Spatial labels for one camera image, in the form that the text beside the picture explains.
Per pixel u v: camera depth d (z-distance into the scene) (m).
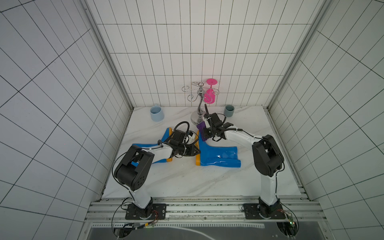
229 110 1.10
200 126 0.98
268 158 0.51
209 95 1.07
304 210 0.78
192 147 0.80
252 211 0.73
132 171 0.47
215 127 0.75
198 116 1.10
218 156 0.90
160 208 0.74
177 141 0.74
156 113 1.09
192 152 0.79
